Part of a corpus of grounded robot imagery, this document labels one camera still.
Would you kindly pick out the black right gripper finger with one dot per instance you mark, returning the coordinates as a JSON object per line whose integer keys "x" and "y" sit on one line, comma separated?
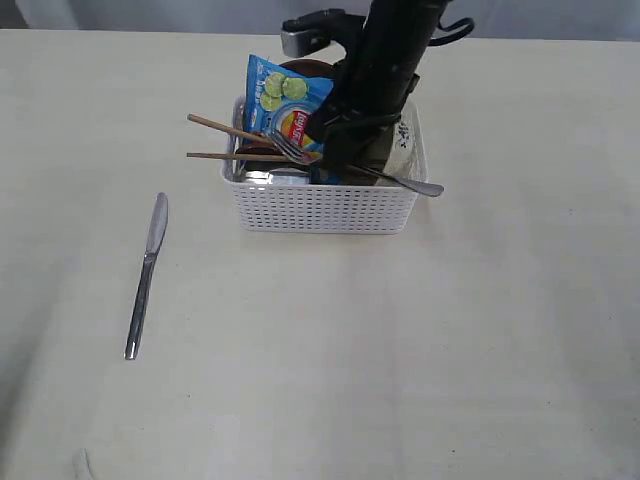
{"x": 345, "y": 142}

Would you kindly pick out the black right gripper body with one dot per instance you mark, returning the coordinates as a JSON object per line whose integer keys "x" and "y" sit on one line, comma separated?
{"x": 371, "y": 85}

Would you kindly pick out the silver fork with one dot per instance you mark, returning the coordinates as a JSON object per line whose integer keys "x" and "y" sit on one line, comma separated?
{"x": 296, "y": 154}

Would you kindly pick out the brown round plate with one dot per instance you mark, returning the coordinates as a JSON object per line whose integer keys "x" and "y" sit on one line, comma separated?
{"x": 305, "y": 67}

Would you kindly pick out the white ceramic bowl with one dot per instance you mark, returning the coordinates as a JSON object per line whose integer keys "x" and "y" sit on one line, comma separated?
{"x": 400, "y": 150}

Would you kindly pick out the steel cup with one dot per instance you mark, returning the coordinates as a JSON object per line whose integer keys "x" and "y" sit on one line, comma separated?
{"x": 278, "y": 176}

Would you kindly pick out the blue Lays chips bag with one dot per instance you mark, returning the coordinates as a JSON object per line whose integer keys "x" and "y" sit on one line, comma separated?
{"x": 285, "y": 105}

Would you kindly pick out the wooden chopstick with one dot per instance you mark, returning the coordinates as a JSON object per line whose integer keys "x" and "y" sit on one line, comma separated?
{"x": 227, "y": 129}
{"x": 239, "y": 157}

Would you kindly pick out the silver table knife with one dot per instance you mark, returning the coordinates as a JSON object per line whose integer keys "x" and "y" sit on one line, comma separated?
{"x": 155, "y": 237}

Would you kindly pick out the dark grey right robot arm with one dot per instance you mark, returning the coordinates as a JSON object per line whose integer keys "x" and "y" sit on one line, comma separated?
{"x": 416, "y": 19}

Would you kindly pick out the white perforated plastic basket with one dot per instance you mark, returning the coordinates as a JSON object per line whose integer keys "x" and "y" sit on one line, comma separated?
{"x": 349, "y": 209}

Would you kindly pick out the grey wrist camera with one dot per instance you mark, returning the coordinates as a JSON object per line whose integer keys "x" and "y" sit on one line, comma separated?
{"x": 315, "y": 31}

